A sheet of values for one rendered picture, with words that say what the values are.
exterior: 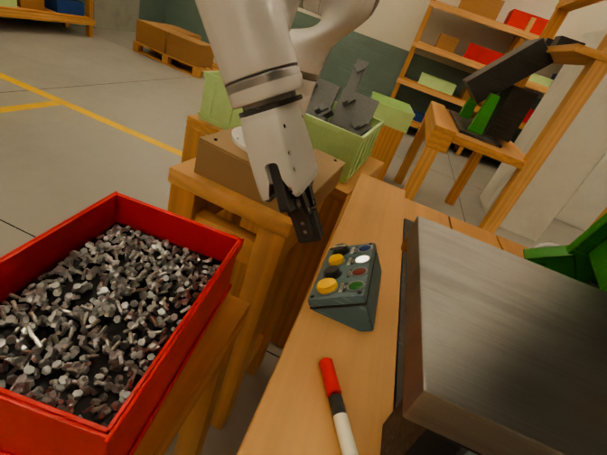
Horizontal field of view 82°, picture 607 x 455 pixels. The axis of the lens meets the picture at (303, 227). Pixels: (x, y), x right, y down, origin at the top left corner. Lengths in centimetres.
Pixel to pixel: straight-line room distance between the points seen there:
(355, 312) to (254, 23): 35
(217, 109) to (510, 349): 129
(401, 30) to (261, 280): 675
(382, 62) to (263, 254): 670
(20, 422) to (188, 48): 564
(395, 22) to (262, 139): 703
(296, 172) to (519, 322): 26
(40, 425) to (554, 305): 39
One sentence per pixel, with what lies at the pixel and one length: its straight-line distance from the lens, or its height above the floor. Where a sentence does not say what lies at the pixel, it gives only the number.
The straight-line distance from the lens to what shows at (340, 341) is 47.
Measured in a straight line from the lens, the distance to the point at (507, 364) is 19.
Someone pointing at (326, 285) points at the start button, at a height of 94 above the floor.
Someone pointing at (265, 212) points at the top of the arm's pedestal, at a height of 85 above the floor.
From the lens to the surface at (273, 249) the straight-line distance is 81.
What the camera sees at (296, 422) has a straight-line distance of 39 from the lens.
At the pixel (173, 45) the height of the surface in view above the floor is 30.
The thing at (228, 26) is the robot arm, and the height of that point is 120.
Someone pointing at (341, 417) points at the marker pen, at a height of 92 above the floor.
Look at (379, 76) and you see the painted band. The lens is 737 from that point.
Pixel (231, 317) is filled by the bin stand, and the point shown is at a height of 80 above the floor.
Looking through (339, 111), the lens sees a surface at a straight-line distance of 147.
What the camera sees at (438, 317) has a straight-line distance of 18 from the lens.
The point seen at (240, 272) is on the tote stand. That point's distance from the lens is 152.
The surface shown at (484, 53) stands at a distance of 685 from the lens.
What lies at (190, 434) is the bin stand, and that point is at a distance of 88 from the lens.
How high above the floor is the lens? 123
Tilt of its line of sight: 30 degrees down
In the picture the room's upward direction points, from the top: 20 degrees clockwise
